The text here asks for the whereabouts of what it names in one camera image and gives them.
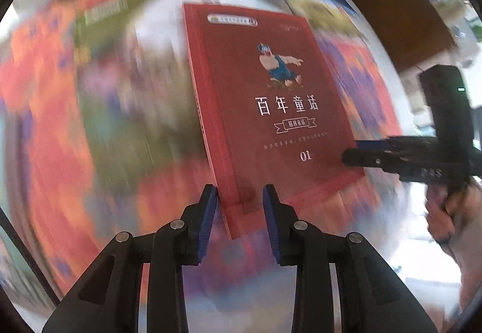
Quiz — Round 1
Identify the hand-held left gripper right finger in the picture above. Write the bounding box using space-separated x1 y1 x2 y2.
261 184 439 333

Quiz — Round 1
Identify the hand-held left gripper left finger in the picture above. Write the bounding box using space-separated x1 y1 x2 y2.
41 184 219 333

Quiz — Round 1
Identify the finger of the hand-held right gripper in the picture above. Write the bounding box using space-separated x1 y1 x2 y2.
356 136 433 155
342 148 415 173

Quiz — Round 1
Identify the dark red fairy tale book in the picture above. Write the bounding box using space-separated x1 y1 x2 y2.
183 2 365 240

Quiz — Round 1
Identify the person's right forearm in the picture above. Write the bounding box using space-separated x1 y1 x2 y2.
444 220 482 322

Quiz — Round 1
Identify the person's right hand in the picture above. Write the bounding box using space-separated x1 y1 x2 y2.
425 177 482 243

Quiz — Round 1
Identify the brown wooden cabinet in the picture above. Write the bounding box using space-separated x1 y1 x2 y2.
346 0 458 74

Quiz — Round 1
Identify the floral orange quilted mat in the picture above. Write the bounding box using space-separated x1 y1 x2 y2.
0 0 407 300

